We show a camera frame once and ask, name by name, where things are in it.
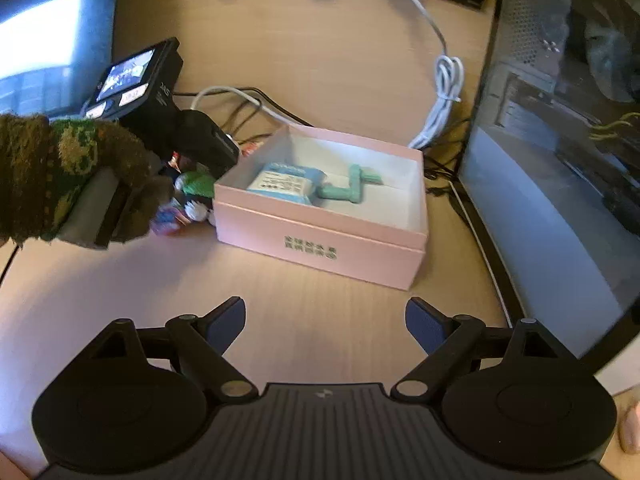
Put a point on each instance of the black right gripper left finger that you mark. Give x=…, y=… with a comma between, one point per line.
x=221, y=326

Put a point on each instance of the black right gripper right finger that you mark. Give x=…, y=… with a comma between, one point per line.
x=429, y=327

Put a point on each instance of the green plastic clip toy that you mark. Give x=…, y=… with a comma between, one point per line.
x=353, y=193

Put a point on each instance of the blue wet wipes packet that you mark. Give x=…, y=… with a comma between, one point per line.
x=296, y=184

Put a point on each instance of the red yellow toy packet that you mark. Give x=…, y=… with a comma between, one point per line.
x=169, y=220

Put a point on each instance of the gloved left hand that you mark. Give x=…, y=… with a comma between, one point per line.
x=51, y=170

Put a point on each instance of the curved computer monitor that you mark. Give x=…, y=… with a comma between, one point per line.
x=53, y=53

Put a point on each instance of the pink cardboard box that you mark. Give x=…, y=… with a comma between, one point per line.
x=381, y=240

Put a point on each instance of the black computer case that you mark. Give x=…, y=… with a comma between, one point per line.
x=550, y=171

